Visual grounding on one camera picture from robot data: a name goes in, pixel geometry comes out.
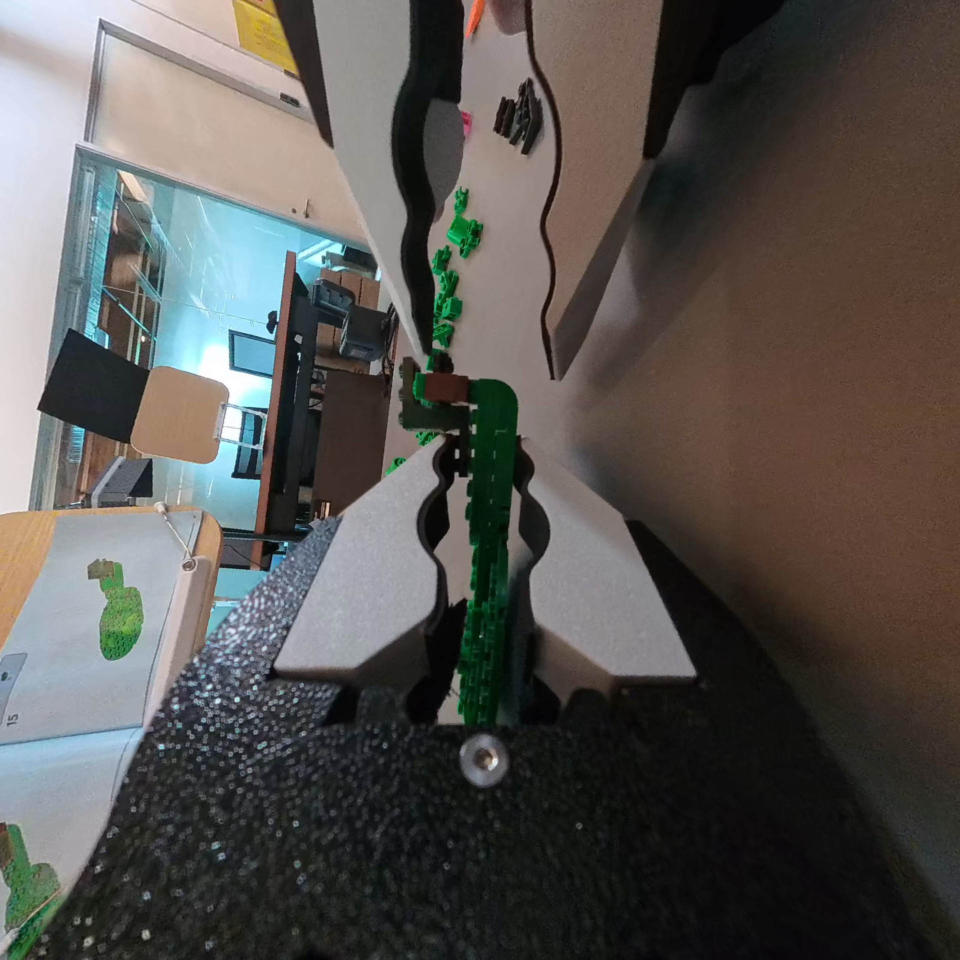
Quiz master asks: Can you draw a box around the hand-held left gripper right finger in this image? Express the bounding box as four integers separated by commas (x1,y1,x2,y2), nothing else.
511,436,699,721

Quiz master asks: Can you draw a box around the black studio light panel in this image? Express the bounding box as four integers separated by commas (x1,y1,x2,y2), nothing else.
88,456,155,510

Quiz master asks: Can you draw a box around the dark green brick assembly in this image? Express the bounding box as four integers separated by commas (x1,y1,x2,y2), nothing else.
399,357,475,436

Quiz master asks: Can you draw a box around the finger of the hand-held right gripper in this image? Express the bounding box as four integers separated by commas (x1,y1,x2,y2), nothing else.
523,0,663,382
311,0,466,355

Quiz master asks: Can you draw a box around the pile of green bricks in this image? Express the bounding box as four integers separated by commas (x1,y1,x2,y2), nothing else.
384,187,485,480

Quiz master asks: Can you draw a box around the black monitor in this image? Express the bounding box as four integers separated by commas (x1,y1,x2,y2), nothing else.
228,330,277,378

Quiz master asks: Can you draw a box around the black light flag panel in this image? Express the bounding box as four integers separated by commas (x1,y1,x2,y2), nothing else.
37,328,151,444

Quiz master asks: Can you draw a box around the wood edged office desk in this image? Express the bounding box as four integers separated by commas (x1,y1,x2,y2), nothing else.
251,251,327,571

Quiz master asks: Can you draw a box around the light blue instruction booklet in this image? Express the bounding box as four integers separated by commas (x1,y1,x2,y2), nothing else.
0,517,204,960

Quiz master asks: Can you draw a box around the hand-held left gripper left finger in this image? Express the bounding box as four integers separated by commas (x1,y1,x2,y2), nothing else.
271,436,460,720

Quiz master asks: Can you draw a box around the dark grey battery charger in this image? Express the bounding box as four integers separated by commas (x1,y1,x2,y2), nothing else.
337,306,393,360

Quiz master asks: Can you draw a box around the green brick model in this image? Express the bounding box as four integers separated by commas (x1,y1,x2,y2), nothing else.
450,378,520,727

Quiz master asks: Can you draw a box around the yellow wall sign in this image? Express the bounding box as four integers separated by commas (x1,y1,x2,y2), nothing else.
231,0,301,76

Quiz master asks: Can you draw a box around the white door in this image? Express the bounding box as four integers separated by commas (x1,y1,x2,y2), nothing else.
84,18,320,147

